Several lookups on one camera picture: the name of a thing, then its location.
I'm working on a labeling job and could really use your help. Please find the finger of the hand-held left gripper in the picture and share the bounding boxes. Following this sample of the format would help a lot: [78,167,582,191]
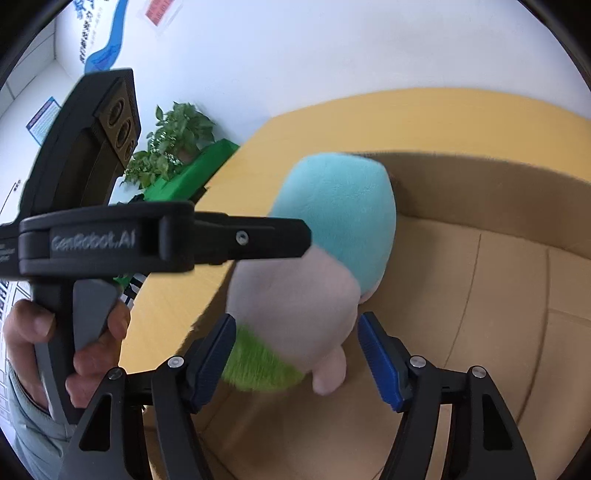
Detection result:
[194,211,313,267]

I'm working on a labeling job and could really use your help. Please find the yellow wooden desktop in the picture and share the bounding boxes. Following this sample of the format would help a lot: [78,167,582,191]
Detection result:
[108,88,591,377]

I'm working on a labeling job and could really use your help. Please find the green plastic object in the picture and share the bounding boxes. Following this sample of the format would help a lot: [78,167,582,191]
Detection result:
[137,138,241,204]

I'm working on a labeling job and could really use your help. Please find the green potted plant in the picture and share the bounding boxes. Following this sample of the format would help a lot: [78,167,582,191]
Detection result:
[119,102,217,190]

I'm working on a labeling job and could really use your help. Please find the person's grey trousers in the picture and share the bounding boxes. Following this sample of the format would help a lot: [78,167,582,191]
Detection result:
[0,364,78,468]

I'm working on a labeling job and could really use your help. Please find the blue wall decal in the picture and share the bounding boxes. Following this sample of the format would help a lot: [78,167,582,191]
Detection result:
[79,0,131,75]

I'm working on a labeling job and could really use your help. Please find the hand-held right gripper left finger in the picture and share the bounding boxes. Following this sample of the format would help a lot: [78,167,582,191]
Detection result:
[58,314,237,480]

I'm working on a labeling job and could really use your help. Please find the brown cardboard box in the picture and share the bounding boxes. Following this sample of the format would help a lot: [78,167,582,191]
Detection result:
[141,150,591,480]

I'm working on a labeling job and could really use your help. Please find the person's left hand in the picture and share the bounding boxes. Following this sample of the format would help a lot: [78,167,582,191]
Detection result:
[4,298,131,411]

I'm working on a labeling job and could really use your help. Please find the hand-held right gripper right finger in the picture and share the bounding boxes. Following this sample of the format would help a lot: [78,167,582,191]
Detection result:
[358,311,536,480]

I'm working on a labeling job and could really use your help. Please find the blue framed wall notice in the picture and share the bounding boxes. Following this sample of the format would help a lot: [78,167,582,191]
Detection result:
[25,96,61,146]

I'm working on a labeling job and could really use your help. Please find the teal pink green plush toy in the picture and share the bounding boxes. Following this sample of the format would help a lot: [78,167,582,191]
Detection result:
[221,153,398,397]

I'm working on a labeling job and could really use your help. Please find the black white striped object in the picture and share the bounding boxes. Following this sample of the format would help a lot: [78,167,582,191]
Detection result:
[121,272,149,309]

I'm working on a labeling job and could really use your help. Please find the red white wall notice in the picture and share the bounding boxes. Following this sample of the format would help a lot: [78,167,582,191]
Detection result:
[143,0,180,36]

